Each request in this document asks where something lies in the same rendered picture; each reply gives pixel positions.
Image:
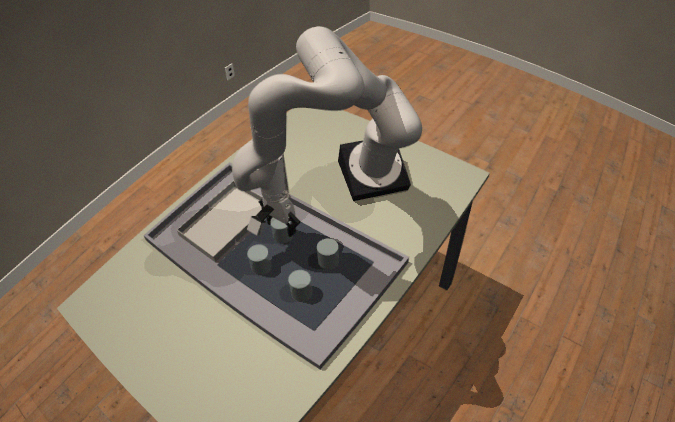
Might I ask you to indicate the clear glass jar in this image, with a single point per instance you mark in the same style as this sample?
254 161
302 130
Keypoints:
259 259
279 231
328 253
300 285

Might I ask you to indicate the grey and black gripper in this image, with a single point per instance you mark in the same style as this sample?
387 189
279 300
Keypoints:
283 211

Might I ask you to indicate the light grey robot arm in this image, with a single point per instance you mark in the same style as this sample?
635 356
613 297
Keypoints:
337 85

